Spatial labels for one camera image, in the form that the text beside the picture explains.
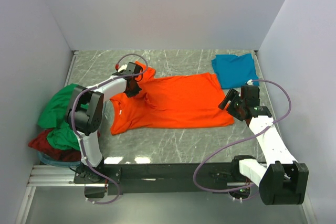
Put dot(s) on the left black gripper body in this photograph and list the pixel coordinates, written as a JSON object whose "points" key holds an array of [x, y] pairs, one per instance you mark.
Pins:
{"points": [[132, 92]]}

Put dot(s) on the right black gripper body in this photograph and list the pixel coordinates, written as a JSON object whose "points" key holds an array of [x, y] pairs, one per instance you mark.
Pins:
{"points": [[235, 110]]}

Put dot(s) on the orange t-shirt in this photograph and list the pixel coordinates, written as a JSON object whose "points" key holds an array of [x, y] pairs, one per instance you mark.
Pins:
{"points": [[175, 102]]}

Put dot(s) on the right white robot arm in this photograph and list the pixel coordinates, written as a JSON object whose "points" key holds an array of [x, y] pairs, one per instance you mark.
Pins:
{"points": [[282, 180]]}

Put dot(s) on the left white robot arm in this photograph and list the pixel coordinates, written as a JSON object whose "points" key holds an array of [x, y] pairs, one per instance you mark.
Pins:
{"points": [[85, 111]]}

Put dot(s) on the folded blue t-shirt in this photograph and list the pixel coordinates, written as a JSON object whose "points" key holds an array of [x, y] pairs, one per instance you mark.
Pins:
{"points": [[234, 71]]}

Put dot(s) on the green t-shirt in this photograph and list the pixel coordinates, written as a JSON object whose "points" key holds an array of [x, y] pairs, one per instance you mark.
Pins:
{"points": [[53, 116]]}

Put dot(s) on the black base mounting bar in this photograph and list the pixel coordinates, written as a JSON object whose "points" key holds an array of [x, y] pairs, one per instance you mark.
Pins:
{"points": [[166, 178]]}

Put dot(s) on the dark red t-shirt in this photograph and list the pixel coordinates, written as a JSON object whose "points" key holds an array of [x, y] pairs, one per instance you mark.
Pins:
{"points": [[59, 143]]}

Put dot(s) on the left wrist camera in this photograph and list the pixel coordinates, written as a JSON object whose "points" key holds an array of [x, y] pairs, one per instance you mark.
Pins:
{"points": [[122, 68]]}

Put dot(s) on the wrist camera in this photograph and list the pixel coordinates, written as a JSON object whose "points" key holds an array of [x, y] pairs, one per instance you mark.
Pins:
{"points": [[122, 68], [252, 83]]}

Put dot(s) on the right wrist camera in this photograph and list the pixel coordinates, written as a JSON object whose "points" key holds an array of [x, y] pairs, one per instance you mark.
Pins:
{"points": [[252, 83]]}

